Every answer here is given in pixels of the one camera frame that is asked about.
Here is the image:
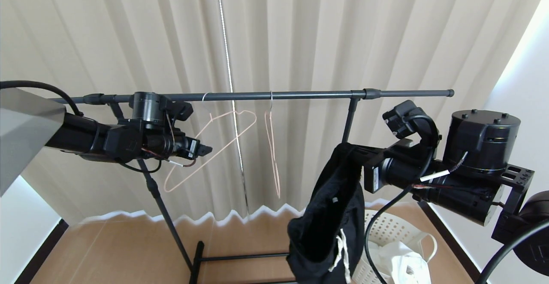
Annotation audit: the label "black clothes rack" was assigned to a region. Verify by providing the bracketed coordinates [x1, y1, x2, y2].
[49, 88, 455, 284]

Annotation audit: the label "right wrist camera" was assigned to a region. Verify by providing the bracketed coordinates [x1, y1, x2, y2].
[382, 100, 430, 141]

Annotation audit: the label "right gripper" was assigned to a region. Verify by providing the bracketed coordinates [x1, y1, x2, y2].
[363, 154, 505, 227]

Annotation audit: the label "white laundry basket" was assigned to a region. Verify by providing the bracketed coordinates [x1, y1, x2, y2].
[350, 210, 439, 284]

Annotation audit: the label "beige curtain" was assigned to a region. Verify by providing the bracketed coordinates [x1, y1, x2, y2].
[0, 0, 549, 228]

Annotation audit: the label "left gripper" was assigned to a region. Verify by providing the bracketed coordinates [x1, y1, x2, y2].
[143, 133, 203, 160]

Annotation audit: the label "black shorts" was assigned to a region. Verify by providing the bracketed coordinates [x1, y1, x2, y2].
[286, 142, 367, 284]

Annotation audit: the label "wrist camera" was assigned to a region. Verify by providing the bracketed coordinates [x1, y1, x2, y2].
[166, 101, 194, 122]
[382, 100, 430, 141]

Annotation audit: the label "white garment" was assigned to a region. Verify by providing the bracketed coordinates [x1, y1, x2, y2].
[369, 232, 439, 284]

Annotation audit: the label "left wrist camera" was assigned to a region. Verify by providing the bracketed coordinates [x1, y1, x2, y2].
[166, 101, 194, 122]

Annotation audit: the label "pink clothes hanger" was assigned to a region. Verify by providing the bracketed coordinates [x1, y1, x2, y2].
[264, 91, 282, 199]
[163, 92, 258, 193]

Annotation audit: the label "black cable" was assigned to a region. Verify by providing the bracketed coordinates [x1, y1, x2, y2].
[0, 80, 84, 117]
[119, 160, 163, 174]
[476, 219, 549, 284]
[364, 185, 414, 284]

